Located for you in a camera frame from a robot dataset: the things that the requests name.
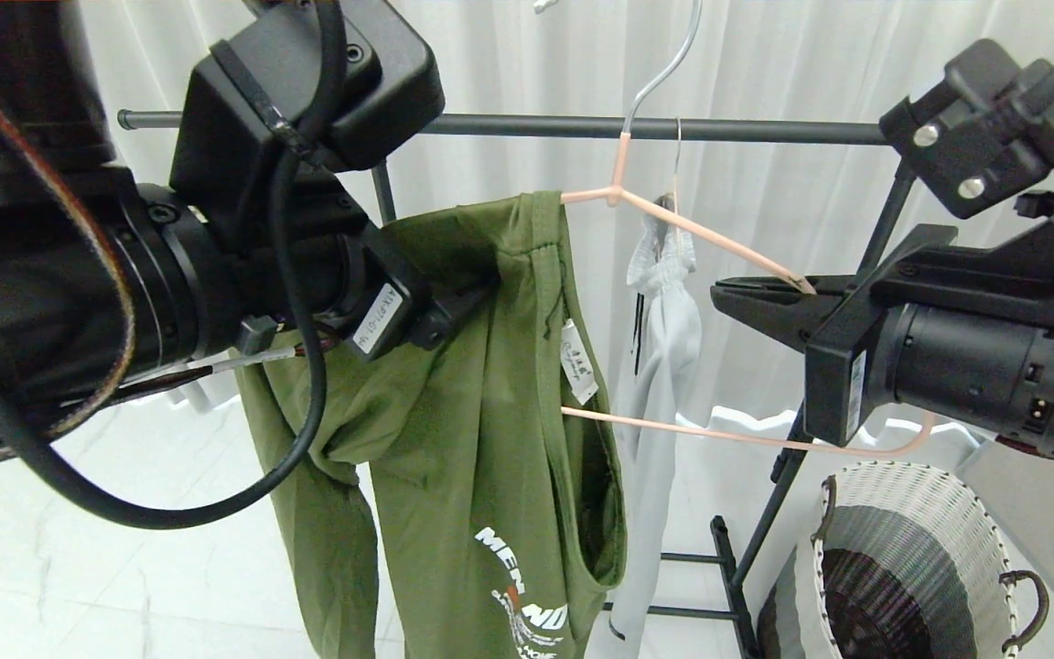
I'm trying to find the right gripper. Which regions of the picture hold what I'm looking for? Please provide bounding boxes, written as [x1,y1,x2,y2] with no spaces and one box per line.
[712,275,1054,463]

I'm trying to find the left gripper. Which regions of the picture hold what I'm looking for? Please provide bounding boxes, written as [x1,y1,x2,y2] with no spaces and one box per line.
[198,211,491,362]

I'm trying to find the pink clothes hanger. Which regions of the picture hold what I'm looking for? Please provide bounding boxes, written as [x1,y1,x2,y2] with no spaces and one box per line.
[651,117,688,262]
[560,0,937,459]

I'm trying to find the green long-sleeved shirt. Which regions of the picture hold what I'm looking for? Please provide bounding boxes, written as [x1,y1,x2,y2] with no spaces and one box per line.
[234,190,629,659]

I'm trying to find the pale grey shorts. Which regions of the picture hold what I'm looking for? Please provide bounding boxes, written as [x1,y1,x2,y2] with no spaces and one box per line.
[585,192,704,659]

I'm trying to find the black clothes rack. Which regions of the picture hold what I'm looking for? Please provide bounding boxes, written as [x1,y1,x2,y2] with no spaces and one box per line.
[117,108,917,659]

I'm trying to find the white laundry basket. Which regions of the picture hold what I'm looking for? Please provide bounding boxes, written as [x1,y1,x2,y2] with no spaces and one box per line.
[756,460,1049,659]

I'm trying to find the white curtain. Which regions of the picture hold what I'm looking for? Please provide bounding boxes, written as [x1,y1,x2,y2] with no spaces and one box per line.
[70,0,1054,440]

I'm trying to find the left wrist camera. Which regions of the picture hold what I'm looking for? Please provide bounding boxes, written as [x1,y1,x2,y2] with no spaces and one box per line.
[168,0,446,253]

